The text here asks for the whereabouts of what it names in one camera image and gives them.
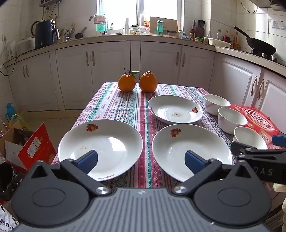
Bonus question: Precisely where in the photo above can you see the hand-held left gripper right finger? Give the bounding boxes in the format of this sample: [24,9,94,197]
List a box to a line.
[172,150,257,197]

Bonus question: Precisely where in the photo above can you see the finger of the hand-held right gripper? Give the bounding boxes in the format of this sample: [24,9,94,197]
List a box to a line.
[272,134,286,148]
[231,142,286,160]

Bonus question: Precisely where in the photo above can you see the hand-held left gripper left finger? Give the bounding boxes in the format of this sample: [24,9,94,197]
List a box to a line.
[24,150,112,197]

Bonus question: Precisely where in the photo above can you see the white bowl pink flowers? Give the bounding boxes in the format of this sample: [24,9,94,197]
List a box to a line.
[204,94,231,116]
[218,107,248,134]
[233,126,268,150]

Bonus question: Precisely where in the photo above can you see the white fruit-print plate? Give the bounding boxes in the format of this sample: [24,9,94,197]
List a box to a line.
[152,124,233,182]
[58,119,143,181]
[147,95,203,125]

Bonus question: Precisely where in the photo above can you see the red gift box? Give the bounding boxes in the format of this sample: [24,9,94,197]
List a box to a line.
[230,104,286,150]

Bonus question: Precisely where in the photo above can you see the open red cardboard box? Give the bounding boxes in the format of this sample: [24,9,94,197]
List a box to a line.
[0,122,58,173]

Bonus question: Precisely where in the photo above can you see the patterned woven tablecloth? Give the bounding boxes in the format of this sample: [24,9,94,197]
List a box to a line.
[51,82,238,189]

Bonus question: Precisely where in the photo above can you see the yellow bag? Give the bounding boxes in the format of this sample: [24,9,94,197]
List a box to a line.
[10,113,30,132]

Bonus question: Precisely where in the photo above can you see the black plastic bag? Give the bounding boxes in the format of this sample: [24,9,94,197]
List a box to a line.
[0,162,25,201]

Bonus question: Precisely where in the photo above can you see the gas stove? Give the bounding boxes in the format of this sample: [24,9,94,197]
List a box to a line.
[252,51,278,62]

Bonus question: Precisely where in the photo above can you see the orange with leafy stem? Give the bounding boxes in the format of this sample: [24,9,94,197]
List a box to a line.
[117,67,142,92]

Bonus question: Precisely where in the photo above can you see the bumpy orange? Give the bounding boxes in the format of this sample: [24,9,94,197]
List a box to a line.
[139,71,157,93]

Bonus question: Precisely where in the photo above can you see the blue thermos jug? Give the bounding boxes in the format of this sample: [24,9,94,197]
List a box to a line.
[6,103,15,122]

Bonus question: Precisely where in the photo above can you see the black wok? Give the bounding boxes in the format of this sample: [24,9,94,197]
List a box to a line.
[233,26,277,56]

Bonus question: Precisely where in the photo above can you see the white kitchen base cabinets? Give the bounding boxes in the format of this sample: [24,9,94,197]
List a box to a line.
[8,40,286,125]

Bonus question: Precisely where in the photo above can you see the white printed sack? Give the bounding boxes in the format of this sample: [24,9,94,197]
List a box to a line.
[0,203,20,232]

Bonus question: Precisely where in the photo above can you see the white plastic tray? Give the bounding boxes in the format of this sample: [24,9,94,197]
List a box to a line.
[208,38,232,49]

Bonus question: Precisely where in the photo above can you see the kitchen countertop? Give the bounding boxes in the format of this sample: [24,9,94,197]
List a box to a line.
[4,33,286,72]

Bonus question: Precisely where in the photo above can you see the utensil holder with utensils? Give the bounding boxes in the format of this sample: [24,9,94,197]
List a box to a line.
[56,22,75,43]

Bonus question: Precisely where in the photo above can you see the knife block with knives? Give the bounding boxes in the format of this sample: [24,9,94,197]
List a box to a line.
[193,19,206,39]

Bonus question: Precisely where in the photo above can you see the white countertop appliance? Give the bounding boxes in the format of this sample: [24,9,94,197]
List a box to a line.
[17,37,36,54]

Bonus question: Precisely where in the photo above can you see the dark air fryer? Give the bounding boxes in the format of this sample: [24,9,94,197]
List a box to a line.
[34,20,58,50]

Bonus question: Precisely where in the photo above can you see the chrome kitchen faucet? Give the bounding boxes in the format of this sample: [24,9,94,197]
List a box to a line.
[89,15,108,36]

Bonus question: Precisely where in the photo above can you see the white electric jug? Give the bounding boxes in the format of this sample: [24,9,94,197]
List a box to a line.
[6,41,18,60]

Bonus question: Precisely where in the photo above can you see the teal drinking bottle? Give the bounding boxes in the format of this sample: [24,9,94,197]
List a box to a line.
[156,20,166,36]

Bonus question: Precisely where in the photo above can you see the range hood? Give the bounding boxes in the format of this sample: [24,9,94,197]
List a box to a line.
[250,0,286,11]

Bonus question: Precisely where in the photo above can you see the brown cutting board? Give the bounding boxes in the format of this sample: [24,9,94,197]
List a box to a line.
[149,16,179,34]

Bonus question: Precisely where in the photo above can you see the cooking oil bottle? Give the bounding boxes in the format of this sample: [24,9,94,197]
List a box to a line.
[138,13,150,28]

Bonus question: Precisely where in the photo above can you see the kitchen window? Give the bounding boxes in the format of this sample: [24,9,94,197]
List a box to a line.
[97,0,182,30]

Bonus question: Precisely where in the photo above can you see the wall socket panel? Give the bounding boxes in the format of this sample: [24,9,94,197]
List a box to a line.
[271,19,286,30]

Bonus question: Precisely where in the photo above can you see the black power cable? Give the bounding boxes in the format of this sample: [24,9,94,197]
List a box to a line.
[0,52,25,77]

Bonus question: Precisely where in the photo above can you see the wall water heater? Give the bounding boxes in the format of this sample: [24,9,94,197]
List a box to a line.
[39,0,62,7]

